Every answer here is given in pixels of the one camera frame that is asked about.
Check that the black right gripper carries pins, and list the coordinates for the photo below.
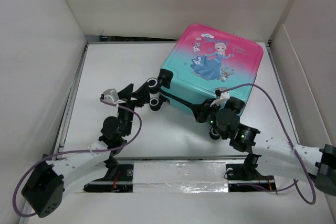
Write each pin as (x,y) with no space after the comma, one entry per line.
(200,110)

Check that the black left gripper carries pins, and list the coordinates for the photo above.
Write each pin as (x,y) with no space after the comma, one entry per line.
(140,94)

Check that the pink and teal suitcase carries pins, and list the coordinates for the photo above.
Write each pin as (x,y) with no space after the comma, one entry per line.
(206,58)

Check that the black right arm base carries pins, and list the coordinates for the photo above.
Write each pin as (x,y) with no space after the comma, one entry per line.
(243,177)

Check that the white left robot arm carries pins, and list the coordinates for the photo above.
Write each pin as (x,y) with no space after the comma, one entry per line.
(50,181)

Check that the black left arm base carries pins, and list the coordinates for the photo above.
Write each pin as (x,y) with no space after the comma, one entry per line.
(116,180)

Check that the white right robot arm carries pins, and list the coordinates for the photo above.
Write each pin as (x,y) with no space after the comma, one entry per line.
(265,155)

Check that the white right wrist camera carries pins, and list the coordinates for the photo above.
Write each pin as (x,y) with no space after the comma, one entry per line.
(222,95)

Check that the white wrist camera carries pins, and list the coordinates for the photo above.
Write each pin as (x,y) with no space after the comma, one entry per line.
(110,96)
(222,95)

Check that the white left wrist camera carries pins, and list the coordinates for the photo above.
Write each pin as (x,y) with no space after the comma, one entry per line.
(110,96)

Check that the aluminium rail frame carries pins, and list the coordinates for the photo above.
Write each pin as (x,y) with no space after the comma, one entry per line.
(169,134)

